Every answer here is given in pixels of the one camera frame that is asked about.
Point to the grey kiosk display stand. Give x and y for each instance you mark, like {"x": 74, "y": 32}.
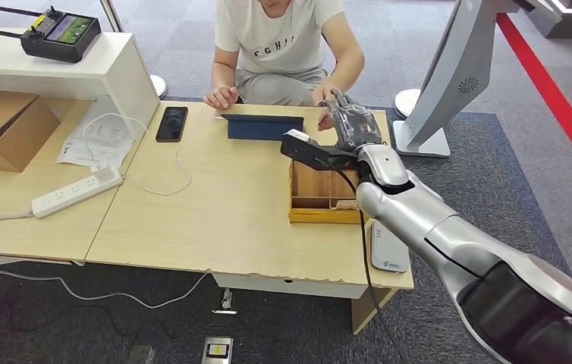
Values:
{"x": 454, "y": 75}

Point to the person's left forearm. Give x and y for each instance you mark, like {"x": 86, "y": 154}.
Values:
{"x": 347, "y": 73}

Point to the tablet in dark blue case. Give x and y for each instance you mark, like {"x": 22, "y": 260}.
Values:
{"x": 258, "y": 129}

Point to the person's right hand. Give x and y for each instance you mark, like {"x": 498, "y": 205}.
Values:
{"x": 220, "y": 96}

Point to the black smartphone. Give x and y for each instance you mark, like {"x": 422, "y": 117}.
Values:
{"x": 172, "y": 124}

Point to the printed paper sheet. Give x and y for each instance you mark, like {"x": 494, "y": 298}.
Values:
{"x": 105, "y": 143}

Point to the black right wrist camera bracket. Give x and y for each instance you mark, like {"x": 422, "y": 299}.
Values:
{"x": 311, "y": 153}

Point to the grey card reader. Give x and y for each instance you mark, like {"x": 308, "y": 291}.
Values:
{"x": 384, "y": 251}

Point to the person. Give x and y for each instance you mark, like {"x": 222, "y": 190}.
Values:
{"x": 276, "y": 50}

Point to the person's left hand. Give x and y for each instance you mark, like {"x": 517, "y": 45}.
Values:
{"x": 322, "y": 113}

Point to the grey left wrist camera bracket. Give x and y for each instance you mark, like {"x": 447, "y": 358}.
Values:
{"x": 141, "y": 355}

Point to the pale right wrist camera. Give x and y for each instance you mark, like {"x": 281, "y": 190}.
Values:
{"x": 299, "y": 135}

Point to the metal floor socket box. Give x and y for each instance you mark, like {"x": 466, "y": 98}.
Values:
{"x": 217, "y": 350}

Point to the white power strip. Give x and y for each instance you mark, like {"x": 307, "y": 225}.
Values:
{"x": 76, "y": 192}

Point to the black remote controller with antennas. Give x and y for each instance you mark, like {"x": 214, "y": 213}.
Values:
{"x": 60, "y": 38}

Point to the person's right forearm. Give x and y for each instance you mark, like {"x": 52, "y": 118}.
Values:
{"x": 224, "y": 75}

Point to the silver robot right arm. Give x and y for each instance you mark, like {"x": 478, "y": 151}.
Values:
{"x": 447, "y": 236}

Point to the round white stand base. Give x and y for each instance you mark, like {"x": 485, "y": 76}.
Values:
{"x": 405, "y": 103}
{"x": 159, "y": 86}

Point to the white shelf unit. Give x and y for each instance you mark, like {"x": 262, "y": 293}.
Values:
{"x": 110, "y": 70}

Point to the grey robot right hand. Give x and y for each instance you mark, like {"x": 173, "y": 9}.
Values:
{"x": 354, "y": 125}

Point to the white floor plug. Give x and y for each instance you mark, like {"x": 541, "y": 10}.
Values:
{"x": 225, "y": 300}

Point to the wooden compartment organizer box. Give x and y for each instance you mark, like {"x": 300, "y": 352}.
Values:
{"x": 311, "y": 188}

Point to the metal stand pole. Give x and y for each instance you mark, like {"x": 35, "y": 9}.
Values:
{"x": 111, "y": 16}

